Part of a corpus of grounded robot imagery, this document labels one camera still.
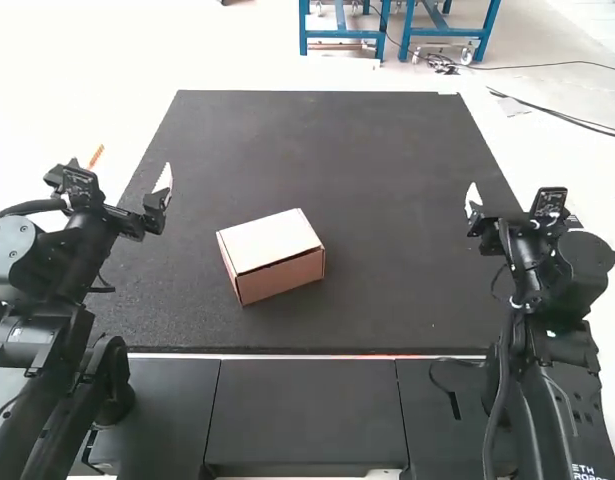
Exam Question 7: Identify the cardboard box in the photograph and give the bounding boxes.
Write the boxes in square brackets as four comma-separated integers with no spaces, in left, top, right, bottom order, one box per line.
[215,207,327,307]

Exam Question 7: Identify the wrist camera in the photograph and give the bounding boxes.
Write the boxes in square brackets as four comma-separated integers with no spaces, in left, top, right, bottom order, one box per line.
[60,166,104,207]
[528,185,571,229]

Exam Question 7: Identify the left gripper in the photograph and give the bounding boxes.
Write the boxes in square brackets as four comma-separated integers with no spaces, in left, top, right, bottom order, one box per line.
[42,144,175,242]

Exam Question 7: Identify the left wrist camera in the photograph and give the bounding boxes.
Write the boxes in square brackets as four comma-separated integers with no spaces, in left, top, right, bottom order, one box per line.
[60,166,104,207]

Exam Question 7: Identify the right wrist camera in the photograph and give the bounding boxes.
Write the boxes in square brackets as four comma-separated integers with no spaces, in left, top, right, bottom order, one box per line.
[528,185,571,229]

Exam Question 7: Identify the black cable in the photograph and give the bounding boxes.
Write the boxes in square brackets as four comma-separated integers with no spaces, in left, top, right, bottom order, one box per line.
[426,53,615,77]
[0,198,71,219]
[428,356,490,397]
[485,84,615,140]
[488,263,514,312]

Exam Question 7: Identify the blue workbench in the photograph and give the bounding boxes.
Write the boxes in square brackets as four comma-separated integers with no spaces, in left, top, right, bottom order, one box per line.
[398,0,504,65]
[298,0,387,57]

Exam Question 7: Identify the dark base panel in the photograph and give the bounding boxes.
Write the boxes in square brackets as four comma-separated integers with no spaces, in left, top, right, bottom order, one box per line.
[205,356,411,469]
[395,356,494,472]
[85,355,222,469]

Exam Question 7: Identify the black mat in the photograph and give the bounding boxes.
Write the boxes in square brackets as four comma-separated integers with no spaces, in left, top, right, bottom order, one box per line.
[89,89,539,359]

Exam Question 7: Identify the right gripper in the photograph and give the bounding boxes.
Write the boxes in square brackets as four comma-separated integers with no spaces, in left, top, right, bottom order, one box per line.
[463,181,572,282]

